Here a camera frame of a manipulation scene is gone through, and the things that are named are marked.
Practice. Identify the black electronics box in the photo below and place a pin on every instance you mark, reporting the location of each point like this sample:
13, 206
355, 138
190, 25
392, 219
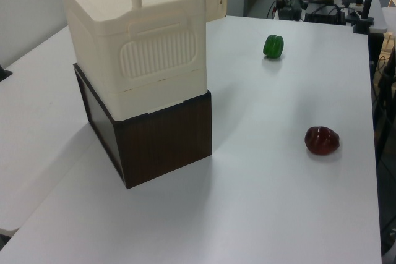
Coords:
323, 15

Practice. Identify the green bell pepper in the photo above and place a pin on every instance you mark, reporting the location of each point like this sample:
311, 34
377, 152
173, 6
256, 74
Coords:
273, 46

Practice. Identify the red bell pepper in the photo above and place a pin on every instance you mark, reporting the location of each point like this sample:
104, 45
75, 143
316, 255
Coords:
321, 140

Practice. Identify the dark brown wooden box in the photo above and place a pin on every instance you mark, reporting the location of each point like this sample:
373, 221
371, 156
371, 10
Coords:
164, 140

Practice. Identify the black clamp bracket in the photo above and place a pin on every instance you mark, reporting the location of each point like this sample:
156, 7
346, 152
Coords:
4, 74

